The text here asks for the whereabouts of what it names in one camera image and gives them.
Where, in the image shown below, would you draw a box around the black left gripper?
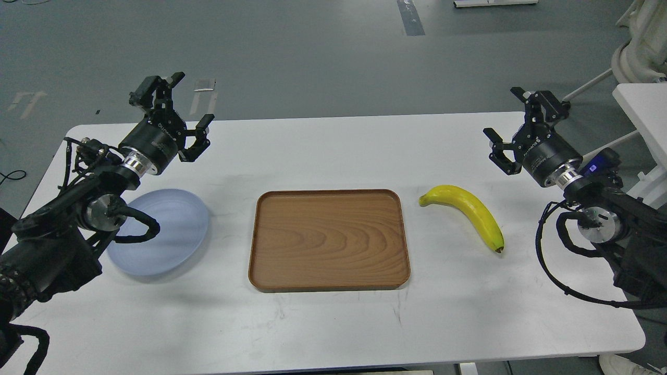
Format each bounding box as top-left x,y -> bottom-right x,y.
119,72 -> 215,175

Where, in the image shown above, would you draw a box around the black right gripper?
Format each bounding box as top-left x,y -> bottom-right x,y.
483,87 -> 582,188

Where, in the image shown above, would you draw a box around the light blue plate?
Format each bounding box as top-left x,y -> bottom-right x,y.
106,189 -> 209,276

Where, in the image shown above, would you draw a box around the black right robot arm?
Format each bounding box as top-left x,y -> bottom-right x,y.
484,87 -> 665,309

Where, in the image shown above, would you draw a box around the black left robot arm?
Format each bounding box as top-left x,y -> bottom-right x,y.
1,72 -> 214,374

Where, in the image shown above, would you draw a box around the yellow banana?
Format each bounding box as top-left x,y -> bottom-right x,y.
418,184 -> 505,254

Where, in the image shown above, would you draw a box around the white side table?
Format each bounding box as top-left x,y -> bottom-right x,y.
613,82 -> 666,209

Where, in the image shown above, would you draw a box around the white chair base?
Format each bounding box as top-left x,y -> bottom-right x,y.
562,1 -> 666,103

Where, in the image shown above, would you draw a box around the brown wooden tray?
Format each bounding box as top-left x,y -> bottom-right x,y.
248,189 -> 411,293

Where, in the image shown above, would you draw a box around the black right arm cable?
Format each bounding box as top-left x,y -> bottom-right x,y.
535,200 -> 667,310

